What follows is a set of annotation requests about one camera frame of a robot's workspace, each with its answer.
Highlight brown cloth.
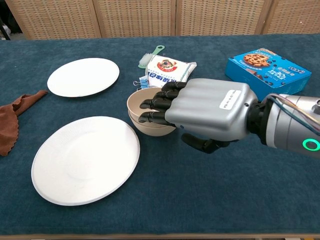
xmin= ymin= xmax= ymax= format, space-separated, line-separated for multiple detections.
xmin=0 ymin=89 xmax=49 ymax=157

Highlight off-white bowl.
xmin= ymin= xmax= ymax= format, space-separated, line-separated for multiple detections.
xmin=128 ymin=109 xmax=177 ymax=137
xmin=126 ymin=87 xmax=176 ymax=122

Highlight dark blue tablecloth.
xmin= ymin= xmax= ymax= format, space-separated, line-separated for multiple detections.
xmin=0 ymin=33 xmax=320 ymax=237

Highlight multicoloured wrist wire bundle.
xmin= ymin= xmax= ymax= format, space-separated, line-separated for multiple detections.
xmin=266 ymin=93 xmax=320 ymax=137

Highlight white sugar bag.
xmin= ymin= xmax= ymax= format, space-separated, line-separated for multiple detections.
xmin=142 ymin=54 xmax=198 ymax=90

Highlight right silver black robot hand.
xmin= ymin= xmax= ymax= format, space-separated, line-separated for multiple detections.
xmin=138 ymin=78 xmax=258 ymax=154

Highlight woven rattan screen panel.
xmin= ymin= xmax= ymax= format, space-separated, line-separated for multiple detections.
xmin=261 ymin=0 xmax=320 ymax=35
xmin=92 ymin=0 xmax=177 ymax=38
xmin=174 ymin=0 xmax=273 ymax=37
xmin=4 ymin=0 xmax=102 ymax=40

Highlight white round plate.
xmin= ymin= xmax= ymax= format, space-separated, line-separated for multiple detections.
xmin=30 ymin=115 xmax=141 ymax=207
xmin=46 ymin=57 xmax=120 ymax=98

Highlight blue binder clip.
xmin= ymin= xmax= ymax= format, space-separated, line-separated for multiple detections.
xmin=132 ymin=76 xmax=150 ymax=91

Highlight black tripod stand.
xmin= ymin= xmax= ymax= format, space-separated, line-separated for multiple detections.
xmin=0 ymin=23 xmax=11 ymax=41

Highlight green handled white brush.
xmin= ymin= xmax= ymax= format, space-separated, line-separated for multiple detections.
xmin=137 ymin=45 xmax=166 ymax=69

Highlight blue cookie box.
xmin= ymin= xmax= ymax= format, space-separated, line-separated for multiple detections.
xmin=224 ymin=47 xmax=313 ymax=102

